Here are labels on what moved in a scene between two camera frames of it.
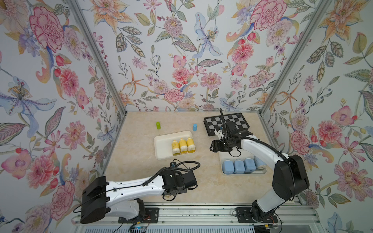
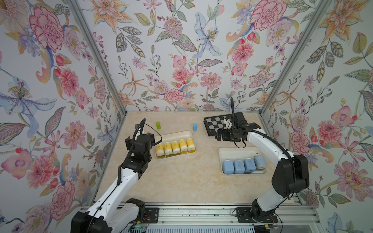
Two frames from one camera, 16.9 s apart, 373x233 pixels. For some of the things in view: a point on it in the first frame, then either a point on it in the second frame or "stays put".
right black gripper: [216, 145] -> [225, 136]
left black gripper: [184, 191] -> [129, 142]
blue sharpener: [259, 163] stays put
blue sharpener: [228, 167] stays put
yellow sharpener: [191, 145] stays put
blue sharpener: [250, 166] stays put
